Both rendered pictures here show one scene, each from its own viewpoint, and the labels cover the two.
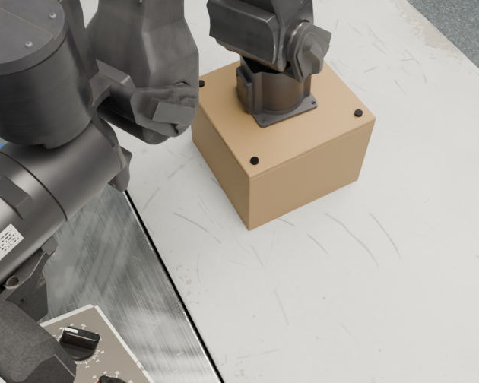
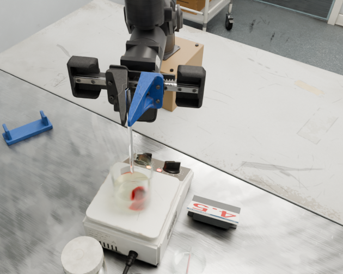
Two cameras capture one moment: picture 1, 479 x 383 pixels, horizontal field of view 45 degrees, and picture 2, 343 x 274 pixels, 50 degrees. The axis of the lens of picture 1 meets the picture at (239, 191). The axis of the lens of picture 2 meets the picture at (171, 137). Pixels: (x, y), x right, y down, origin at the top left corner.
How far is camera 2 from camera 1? 43 cm
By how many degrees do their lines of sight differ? 24
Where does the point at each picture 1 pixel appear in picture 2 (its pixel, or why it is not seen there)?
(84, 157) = (161, 35)
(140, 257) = (134, 137)
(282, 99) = (169, 45)
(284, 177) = not seen: hidden behind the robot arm
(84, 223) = (98, 135)
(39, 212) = (160, 52)
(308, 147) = (188, 60)
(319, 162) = not seen: hidden behind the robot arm
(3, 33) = not seen: outside the picture
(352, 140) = (198, 56)
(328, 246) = (206, 105)
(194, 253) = (155, 127)
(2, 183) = (147, 43)
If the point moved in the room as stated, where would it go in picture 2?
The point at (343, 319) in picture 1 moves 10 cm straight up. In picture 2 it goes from (228, 124) to (236, 89)
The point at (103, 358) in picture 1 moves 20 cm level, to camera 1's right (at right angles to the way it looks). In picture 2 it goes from (155, 163) to (237, 127)
